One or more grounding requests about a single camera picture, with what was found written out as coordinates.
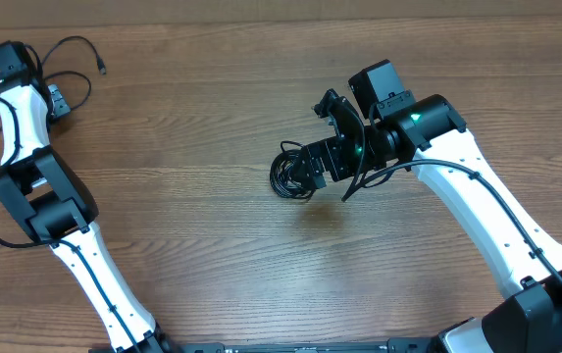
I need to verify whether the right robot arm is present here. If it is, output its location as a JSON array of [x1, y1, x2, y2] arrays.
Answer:
[[271, 60, 562, 352]]

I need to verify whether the black cable bundle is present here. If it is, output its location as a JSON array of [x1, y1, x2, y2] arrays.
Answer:
[[269, 140, 319, 201]]

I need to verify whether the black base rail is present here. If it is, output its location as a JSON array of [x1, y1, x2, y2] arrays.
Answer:
[[88, 336, 458, 353]]

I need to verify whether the black usb cable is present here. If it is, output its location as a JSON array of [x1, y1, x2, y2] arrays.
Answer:
[[0, 35, 108, 139]]

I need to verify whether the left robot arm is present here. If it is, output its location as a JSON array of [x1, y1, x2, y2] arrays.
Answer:
[[0, 41, 174, 353]]

